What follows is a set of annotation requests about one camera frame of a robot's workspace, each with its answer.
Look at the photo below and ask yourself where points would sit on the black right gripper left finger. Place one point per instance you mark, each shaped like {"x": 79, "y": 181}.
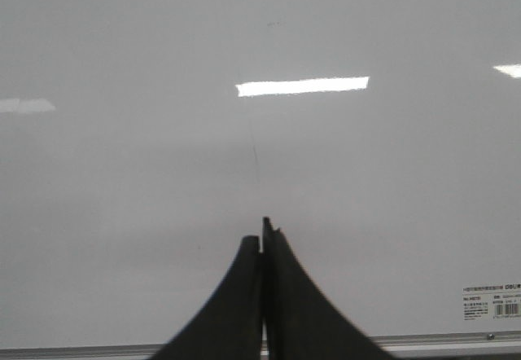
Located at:
{"x": 230, "y": 324}

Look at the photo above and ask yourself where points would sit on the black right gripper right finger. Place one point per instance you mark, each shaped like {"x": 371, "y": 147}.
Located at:
{"x": 300, "y": 322}

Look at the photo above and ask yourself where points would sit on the white product label sticker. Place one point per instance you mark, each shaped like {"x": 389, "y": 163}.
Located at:
{"x": 489, "y": 302}

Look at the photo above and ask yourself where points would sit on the white whiteboard with aluminium frame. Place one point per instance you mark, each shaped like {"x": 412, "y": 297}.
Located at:
{"x": 142, "y": 139}

